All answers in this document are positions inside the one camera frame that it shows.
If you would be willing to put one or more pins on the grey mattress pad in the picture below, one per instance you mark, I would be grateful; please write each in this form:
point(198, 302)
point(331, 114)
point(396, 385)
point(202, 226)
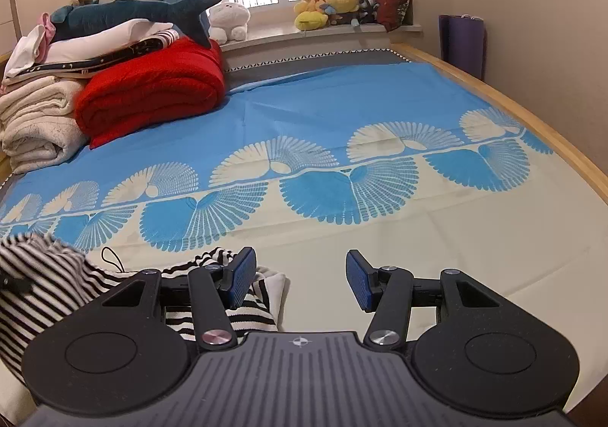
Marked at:
point(308, 63)

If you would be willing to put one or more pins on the yellow plush toy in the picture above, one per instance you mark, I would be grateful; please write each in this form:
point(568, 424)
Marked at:
point(309, 17)

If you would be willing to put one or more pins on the stone windowsill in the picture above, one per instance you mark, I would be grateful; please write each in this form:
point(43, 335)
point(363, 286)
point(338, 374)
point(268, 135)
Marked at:
point(285, 35)

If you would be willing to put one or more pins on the red folded blanket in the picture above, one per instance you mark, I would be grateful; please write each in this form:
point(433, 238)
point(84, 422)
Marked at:
point(152, 90)

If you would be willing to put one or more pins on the dark star-print cloth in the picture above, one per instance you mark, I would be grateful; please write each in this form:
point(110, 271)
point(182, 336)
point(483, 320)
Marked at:
point(109, 57)

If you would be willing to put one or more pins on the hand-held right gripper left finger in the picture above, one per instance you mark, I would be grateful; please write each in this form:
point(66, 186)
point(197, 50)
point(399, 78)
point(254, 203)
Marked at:
point(242, 275)

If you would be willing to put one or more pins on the wooden bed frame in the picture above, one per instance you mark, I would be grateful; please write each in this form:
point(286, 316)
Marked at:
point(522, 108)

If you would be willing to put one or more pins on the purple rolled mat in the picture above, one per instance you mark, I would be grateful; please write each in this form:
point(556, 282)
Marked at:
point(461, 44)

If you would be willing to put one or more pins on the black white plush toy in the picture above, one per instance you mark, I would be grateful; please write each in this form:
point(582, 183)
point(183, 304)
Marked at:
point(365, 6)

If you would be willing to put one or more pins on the black white striped garment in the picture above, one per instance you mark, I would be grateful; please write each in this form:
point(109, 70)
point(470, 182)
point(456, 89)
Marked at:
point(47, 299)

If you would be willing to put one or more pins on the blue cream patterned bed sheet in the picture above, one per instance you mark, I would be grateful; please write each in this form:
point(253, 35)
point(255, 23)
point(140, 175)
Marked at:
point(342, 94)

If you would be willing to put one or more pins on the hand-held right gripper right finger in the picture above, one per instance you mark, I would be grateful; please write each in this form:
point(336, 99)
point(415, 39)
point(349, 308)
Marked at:
point(357, 280)

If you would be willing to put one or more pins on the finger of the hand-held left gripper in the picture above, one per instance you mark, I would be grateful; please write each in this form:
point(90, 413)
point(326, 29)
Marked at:
point(14, 285)

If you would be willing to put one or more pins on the blue shark plush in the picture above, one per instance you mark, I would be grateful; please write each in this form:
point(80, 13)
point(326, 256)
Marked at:
point(118, 11)

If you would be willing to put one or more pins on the white folded quilt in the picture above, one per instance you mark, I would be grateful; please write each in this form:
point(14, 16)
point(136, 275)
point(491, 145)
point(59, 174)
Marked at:
point(121, 30)

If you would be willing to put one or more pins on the pink white cloth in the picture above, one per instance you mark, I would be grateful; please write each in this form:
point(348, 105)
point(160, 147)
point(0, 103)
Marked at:
point(29, 44)

